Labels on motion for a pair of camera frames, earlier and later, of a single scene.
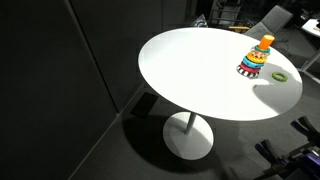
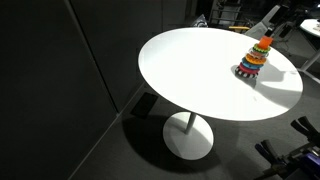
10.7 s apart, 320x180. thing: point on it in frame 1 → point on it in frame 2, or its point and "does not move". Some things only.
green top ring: (256, 47) does not move
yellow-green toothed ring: (280, 76) → (259, 49)
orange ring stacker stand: (266, 41) does not move
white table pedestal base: (188, 135) does not move
